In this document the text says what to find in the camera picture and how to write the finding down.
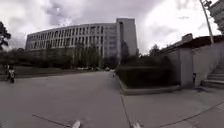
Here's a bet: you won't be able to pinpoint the low dark building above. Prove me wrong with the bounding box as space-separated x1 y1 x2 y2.
159 32 224 55

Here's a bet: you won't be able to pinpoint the row of trees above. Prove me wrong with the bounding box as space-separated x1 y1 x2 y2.
0 21 118 71

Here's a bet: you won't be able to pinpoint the grey paved plaza ground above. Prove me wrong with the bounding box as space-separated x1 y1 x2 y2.
0 70 224 128

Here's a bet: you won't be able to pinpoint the grey building with horizontal bands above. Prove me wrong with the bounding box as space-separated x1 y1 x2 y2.
208 0 224 34

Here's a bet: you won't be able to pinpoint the dark trimmed hedge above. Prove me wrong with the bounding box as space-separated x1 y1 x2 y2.
115 54 175 90

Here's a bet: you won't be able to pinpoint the robot's own part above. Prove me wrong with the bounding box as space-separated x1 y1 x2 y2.
71 119 82 128
131 122 142 128

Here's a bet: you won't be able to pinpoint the wide concrete stairs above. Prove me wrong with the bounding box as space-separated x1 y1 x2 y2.
201 61 224 90

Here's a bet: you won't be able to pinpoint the person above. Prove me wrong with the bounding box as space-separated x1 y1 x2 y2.
7 65 17 84

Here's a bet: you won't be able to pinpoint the large grey building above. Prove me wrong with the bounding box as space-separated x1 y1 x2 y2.
24 17 138 61

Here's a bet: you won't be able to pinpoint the grass strip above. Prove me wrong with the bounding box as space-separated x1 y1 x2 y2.
14 65 81 77

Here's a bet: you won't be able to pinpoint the lamp pole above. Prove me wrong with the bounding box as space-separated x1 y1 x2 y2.
199 0 215 46

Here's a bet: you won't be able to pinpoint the grey concrete wall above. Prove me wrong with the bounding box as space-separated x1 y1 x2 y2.
165 41 224 88

